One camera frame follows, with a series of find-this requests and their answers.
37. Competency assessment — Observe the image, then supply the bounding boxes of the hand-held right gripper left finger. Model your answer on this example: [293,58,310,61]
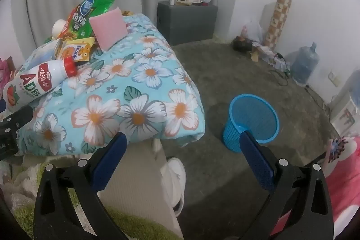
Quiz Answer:
[33,132,128,240]

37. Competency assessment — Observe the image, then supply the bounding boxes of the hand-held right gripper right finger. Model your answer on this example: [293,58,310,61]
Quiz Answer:
[238,130,335,240]

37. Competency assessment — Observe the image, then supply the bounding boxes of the white milk bottle red cap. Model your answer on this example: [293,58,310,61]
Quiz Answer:
[3,57,79,113]

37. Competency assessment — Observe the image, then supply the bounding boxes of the blue mesh wastebasket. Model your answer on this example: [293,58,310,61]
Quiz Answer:
[223,94,280,153]

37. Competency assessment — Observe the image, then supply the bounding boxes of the pale blue white packet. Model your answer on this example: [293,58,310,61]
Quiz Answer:
[27,39,62,66]

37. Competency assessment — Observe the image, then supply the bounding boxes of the yellow snack packet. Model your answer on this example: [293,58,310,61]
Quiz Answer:
[58,37,96,63]

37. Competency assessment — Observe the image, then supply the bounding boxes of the pink sponge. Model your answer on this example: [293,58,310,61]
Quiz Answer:
[88,7,128,52]

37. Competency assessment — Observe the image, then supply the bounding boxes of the green snack bag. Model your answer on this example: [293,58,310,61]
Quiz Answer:
[65,0,116,38]

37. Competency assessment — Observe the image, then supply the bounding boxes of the pink bag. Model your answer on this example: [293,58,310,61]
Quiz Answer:
[0,56,17,89]

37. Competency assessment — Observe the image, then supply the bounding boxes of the person's beige trouser leg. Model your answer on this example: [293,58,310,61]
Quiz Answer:
[97,139,183,240]

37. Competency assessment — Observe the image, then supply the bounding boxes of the white shoe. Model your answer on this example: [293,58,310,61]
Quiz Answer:
[166,157,187,215]

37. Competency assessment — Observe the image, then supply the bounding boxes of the pink printed blanket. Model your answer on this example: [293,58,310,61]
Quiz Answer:
[323,136,360,229]

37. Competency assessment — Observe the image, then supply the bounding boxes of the blue floral blanket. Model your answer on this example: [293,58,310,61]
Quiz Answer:
[11,13,205,156]

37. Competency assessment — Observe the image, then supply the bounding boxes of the white appliance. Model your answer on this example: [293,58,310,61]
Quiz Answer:
[330,68,360,134]

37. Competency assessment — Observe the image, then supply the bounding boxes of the blue water jug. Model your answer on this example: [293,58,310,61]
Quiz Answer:
[291,42,320,86]

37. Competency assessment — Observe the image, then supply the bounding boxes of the white crumpled paper pile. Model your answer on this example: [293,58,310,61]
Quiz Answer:
[252,43,290,72]

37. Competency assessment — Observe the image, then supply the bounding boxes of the dark pot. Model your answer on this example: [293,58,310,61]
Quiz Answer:
[232,35,254,52]

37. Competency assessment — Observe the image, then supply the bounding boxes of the patterned paper roll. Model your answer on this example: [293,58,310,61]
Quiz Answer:
[264,0,292,50]

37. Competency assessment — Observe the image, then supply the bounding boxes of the grey cabinet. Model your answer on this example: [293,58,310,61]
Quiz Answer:
[157,1,218,46]

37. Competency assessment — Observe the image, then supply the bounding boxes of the assorted small boxes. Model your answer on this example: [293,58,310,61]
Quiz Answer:
[176,0,206,7]

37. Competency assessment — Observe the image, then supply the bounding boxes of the black power cable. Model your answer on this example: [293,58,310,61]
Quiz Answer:
[267,53,291,86]

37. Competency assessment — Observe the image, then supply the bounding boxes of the white wall socket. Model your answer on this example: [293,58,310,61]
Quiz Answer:
[328,71,341,86]

